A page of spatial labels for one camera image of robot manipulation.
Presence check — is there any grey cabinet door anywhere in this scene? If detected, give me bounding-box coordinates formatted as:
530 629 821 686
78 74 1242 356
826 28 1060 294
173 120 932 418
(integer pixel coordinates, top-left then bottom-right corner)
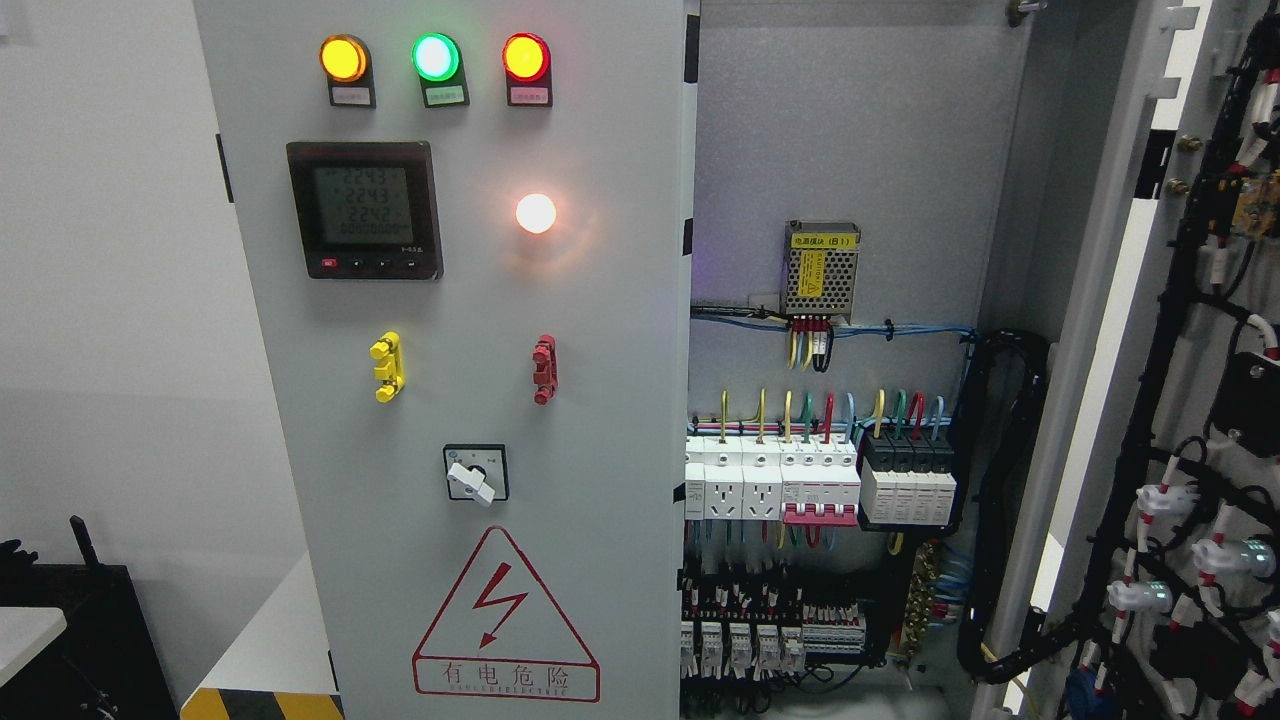
961 1 1277 719
195 1 698 719

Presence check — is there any metal mesh power supply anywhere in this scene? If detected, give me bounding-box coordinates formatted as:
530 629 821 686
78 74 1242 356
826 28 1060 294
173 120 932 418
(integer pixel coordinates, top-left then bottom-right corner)
781 220 861 320

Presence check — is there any white breaker and socket row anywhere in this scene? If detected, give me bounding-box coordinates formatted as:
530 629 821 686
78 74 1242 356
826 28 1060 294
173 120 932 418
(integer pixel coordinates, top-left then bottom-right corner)
684 436 861 527

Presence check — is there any black white surge protector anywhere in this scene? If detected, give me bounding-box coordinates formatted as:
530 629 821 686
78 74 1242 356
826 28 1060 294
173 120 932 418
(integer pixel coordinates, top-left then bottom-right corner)
858 434 957 530

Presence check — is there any red high voltage warning sticker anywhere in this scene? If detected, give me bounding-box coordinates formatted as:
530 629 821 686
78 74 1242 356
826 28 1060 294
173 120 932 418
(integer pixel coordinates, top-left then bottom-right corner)
412 527 600 703

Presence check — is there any black digital power meter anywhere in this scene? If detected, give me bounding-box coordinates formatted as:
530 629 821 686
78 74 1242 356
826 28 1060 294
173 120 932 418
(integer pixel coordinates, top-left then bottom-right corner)
285 141 444 281

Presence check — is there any red indicator lamp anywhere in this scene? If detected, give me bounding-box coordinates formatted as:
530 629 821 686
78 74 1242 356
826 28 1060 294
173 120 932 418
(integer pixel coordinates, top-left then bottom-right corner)
502 32 553 108

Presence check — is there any green indicator lamp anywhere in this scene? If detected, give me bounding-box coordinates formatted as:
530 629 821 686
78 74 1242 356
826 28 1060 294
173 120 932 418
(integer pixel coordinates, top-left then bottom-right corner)
411 32 468 109

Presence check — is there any black box at left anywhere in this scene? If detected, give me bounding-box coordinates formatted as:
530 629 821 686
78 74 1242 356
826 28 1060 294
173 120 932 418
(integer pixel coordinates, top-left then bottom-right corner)
1 516 178 719

